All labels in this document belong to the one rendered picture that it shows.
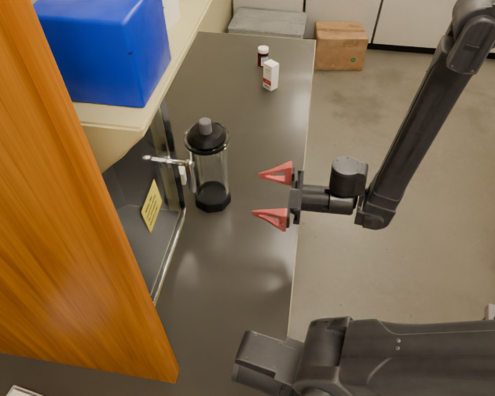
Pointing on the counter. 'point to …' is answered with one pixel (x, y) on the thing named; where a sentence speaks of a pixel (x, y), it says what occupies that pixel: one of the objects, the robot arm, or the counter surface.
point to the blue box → (107, 48)
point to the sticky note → (152, 206)
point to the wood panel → (53, 221)
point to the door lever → (185, 171)
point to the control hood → (108, 121)
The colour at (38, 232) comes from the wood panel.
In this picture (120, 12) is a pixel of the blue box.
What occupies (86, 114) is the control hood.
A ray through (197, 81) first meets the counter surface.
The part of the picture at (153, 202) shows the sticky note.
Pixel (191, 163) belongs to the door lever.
